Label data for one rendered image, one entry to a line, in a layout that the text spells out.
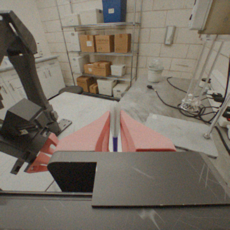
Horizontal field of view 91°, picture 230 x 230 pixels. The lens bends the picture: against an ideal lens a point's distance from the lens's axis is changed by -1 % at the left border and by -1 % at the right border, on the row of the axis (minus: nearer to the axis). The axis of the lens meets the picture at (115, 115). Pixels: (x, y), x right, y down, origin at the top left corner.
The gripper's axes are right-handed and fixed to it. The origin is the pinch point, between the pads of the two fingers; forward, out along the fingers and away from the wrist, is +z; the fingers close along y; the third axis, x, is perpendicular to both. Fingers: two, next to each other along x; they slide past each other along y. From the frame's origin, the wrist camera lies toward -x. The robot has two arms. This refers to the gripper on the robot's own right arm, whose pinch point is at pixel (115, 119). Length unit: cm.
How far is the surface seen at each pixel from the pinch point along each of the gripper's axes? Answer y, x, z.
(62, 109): 33, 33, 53
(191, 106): -29.1, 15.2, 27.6
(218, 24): -26.2, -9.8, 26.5
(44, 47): 181, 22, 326
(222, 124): -54, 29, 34
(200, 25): -23.1, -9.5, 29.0
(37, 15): 179, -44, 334
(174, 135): -26.7, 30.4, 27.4
